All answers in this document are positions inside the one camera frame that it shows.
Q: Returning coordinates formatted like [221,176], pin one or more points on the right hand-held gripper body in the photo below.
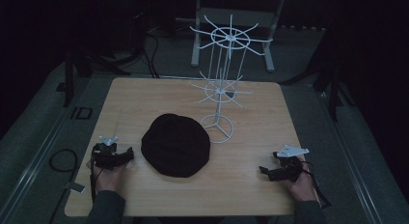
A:
[289,166]

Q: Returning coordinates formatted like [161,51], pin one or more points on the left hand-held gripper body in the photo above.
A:
[105,153]

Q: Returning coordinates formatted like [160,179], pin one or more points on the black beret hat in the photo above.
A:
[176,145]

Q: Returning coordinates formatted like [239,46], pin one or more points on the person's left hand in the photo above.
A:
[110,179]

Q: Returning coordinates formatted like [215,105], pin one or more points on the person's right hand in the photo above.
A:
[302,187]

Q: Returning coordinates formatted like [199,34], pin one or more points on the white tape strip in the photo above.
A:
[74,187]

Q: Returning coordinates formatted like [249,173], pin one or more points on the dark tripod stand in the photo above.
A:
[334,95]
[68,82]

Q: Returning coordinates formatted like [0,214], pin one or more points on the black rectangular floor frame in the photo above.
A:
[73,113]

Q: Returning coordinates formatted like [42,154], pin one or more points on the metal floor rail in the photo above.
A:
[350,159]
[35,153]

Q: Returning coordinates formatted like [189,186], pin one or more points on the white metal table frame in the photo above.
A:
[196,50]

